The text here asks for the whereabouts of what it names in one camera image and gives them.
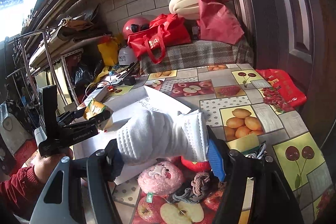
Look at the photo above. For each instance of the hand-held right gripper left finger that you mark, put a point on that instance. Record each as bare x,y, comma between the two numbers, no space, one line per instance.
115,166

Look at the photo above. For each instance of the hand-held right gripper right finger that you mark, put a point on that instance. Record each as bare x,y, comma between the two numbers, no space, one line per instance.
216,161

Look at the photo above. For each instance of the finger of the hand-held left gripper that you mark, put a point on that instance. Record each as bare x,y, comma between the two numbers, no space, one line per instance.
97,119
71,116

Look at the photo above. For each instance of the yellow snack packet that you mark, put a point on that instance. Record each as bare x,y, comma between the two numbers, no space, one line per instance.
95,109

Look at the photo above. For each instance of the white knitted glove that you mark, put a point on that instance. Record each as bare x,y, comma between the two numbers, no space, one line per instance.
162,134

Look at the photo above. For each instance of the person's left forearm red sleeve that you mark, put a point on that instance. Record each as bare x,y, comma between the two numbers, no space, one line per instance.
18,192

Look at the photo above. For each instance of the red soft toy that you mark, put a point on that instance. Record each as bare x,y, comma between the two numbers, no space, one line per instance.
194,164

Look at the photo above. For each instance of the person's left hand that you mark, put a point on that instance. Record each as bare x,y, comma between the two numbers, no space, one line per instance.
52,163

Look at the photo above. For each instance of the white power strip box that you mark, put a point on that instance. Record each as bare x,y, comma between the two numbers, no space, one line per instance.
96,95

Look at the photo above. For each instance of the yellow green sponge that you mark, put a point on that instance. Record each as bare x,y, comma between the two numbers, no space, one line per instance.
246,142

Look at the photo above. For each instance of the black plastic bag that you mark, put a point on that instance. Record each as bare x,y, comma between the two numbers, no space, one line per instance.
83,73

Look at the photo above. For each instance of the pink plush toy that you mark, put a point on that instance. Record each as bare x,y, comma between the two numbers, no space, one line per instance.
160,178

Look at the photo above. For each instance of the black charger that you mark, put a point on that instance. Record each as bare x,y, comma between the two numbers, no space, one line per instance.
129,80

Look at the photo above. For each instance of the white cardboard box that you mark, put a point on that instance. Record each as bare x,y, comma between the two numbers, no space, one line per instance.
157,100

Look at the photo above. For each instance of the metal shelf rack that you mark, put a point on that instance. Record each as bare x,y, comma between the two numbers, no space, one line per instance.
47,56

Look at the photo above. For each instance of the white helmet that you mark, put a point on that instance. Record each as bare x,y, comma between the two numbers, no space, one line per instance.
126,56

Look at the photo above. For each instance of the yellow plastic bag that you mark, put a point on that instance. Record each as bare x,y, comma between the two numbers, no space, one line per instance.
109,50

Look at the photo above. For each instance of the stack of flattened cardboard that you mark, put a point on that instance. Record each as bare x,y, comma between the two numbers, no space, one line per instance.
68,37

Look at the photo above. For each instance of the red helmet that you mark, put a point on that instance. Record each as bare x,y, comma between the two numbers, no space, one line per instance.
134,27

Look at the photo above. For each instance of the red printed gift bag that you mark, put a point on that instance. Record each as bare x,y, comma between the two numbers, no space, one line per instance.
283,87

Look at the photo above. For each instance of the red tote bag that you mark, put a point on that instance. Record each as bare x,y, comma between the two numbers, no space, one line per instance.
160,37

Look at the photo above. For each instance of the plaid blanket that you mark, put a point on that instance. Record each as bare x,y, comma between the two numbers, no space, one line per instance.
199,54

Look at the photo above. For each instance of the red cloth bag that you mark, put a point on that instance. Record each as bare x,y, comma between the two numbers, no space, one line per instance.
218,22

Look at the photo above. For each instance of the cream foam cushion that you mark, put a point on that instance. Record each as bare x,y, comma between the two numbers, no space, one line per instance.
183,3

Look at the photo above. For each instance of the brown wooden door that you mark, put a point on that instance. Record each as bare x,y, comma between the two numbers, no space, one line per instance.
288,16

